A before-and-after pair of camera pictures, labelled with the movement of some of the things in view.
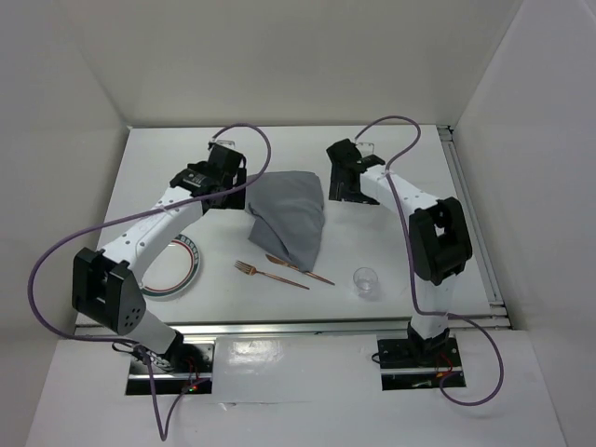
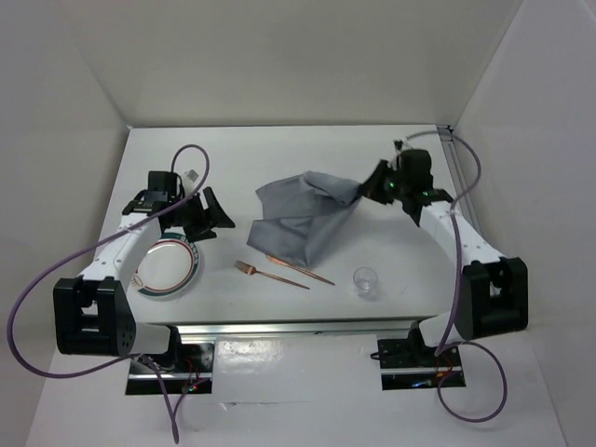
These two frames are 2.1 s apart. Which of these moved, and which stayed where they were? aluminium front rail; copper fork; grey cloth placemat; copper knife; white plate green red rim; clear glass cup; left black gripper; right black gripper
Moved: right black gripper; grey cloth placemat; left black gripper
Stayed: copper fork; white plate green red rim; aluminium front rail; clear glass cup; copper knife
